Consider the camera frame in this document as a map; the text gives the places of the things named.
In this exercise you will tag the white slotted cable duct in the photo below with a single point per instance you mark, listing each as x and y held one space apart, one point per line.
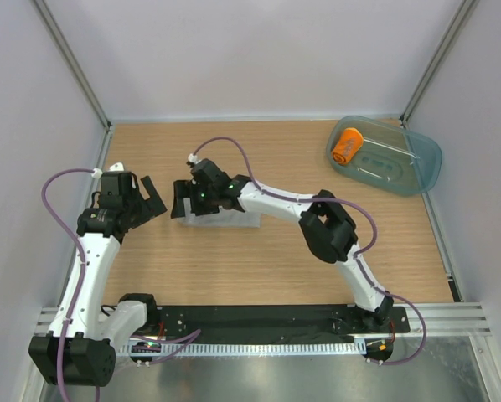
135 349

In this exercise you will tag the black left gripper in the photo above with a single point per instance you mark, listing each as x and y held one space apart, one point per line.
152 204

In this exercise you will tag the left aluminium corner post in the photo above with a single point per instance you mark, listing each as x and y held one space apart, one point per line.
71 61

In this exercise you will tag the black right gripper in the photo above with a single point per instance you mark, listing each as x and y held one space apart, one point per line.
183 189

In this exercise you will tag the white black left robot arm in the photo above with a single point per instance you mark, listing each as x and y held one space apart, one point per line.
79 348

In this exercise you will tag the orange yellow grey giraffe towel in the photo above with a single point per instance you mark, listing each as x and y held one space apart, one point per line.
349 143

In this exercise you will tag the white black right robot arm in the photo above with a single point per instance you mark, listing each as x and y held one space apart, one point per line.
330 235

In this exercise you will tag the light grey panda towel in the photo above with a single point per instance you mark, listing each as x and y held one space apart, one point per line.
223 219

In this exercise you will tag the right aluminium corner post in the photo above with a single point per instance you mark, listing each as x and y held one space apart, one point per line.
443 49

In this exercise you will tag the teal transparent plastic tub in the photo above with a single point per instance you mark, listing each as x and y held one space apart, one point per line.
392 158

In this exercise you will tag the aluminium frame rail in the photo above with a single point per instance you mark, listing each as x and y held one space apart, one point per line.
458 319

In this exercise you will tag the aluminium corner post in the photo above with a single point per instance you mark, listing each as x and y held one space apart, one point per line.
443 49
71 61

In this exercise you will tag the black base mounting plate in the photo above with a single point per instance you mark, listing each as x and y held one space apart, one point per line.
272 325

